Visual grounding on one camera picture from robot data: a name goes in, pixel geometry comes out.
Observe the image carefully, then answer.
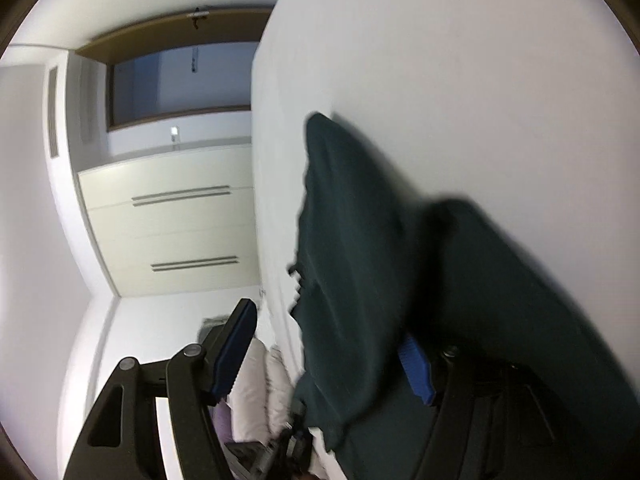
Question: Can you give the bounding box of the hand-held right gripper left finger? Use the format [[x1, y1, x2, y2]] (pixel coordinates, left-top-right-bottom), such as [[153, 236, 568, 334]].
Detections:
[[62, 298, 258, 480]]

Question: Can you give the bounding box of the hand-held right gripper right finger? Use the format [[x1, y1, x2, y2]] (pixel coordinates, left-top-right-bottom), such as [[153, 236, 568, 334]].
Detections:
[[399, 333, 571, 480]]

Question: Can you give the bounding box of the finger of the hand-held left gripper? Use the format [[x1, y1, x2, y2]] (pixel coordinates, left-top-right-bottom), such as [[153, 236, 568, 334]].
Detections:
[[286, 400, 314, 442]]

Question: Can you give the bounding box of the dark green garment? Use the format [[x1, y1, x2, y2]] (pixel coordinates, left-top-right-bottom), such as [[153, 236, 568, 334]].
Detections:
[[287, 111, 640, 480]]

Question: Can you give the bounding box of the beige rolled duvet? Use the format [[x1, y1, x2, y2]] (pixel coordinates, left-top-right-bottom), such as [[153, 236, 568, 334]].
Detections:
[[231, 337, 297, 442]]

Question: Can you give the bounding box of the purple pillow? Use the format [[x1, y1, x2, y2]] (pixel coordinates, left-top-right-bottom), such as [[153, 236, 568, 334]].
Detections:
[[212, 402, 236, 444]]

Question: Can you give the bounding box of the cream wardrobe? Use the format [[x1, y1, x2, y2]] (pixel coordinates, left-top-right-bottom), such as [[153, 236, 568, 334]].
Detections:
[[77, 145, 262, 299]]

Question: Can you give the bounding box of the bed with grey sheet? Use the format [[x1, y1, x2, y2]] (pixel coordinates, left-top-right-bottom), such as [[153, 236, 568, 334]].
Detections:
[[250, 0, 640, 480]]

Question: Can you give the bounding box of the wooden door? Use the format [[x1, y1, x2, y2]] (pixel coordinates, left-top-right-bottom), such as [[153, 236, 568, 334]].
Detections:
[[75, 7, 274, 64]]

